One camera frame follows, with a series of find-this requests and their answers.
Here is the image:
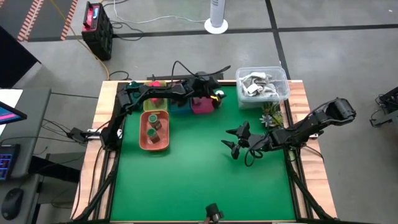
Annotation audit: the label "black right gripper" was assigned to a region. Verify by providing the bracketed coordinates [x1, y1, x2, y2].
[220, 121, 272, 154]

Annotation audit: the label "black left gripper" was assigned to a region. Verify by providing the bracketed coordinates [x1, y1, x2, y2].
[188, 73, 228, 108]

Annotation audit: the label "white capped spice jar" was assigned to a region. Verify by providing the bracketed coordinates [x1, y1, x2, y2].
[214, 89, 225, 108]

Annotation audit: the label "pink bin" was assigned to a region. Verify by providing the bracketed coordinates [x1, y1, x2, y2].
[190, 96, 216, 114]

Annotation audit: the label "grey crumpled cloths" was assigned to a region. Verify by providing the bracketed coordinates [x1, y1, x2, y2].
[241, 72, 280, 99]

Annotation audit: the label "potted succulent plant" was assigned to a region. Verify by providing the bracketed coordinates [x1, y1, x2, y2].
[260, 101, 284, 129]

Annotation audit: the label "green table mat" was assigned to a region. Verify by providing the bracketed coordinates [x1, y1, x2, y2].
[110, 85, 296, 222]

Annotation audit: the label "clear plastic storage box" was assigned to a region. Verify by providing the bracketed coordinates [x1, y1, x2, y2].
[235, 66, 292, 110]

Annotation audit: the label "orange plastic basket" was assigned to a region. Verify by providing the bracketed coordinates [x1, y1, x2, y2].
[139, 110, 170, 152]

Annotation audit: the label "yellow-green bin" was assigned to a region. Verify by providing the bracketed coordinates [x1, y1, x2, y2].
[142, 80, 169, 113]

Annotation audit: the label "black cylindrical object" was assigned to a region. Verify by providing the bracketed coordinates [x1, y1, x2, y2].
[205, 202, 224, 224]

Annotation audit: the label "white tower fan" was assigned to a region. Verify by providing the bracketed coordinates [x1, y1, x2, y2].
[204, 0, 229, 35]

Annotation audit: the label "dark green bin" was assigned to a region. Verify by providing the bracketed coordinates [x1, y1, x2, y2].
[124, 81, 144, 110]

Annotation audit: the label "black equipment crate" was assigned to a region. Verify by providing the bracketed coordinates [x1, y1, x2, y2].
[81, 1, 114, 62]

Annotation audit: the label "black power adapter box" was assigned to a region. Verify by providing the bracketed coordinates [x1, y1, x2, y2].
[67, 126, 90, 144]

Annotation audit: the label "red black device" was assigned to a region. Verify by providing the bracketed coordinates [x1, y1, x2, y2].
[82, 2, 101, 32]

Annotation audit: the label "grey desk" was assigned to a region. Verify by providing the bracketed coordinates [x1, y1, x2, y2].
[0, 88, 52, 224]

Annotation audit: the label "computer monitor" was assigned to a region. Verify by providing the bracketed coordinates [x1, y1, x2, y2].
[0, 101, 28, 126]

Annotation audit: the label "black partition panel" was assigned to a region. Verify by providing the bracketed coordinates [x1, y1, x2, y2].
[0, 26, 41, 88]

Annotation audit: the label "backlit black keyboard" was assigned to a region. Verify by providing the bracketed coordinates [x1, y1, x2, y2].
[0, 143, 21, 181]

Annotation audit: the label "black computer mouse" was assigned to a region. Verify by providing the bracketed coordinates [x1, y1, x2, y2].
[1, 188, 25, 220]

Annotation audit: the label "black frame strut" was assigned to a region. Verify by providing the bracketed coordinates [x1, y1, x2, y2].
[71, 146, 121, 222]
[284, 152, 336, 220]

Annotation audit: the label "white floor cable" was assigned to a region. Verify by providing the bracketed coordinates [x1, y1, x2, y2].
[112, 0, 208, 25]

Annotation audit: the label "black floor cable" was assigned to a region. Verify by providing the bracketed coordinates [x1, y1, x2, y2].
[110, 20, 146, 42]

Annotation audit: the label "yellow floor cable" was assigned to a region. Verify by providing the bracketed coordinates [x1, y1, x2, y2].
[49, 0, 110, 81]

